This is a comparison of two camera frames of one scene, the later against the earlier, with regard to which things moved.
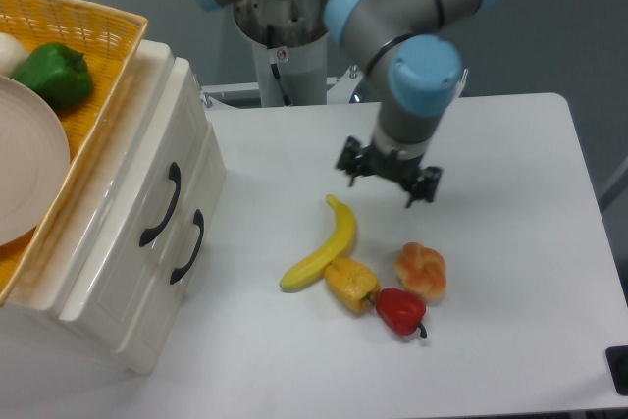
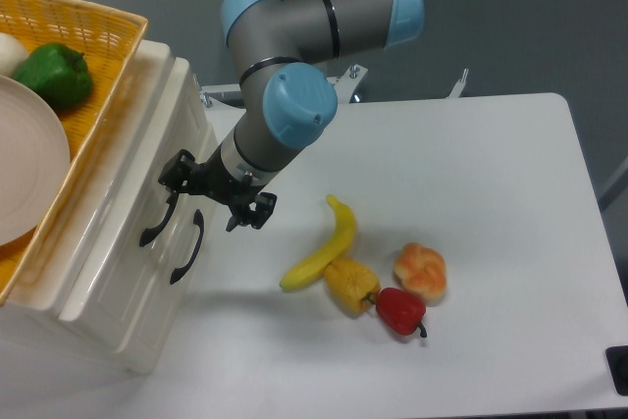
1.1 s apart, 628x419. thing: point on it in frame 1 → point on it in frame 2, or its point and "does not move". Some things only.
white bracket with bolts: (343, 85) does not move
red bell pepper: (400, 311) does not move
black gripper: (422, 183) → (215, 180)
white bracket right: (460, 87) does not move
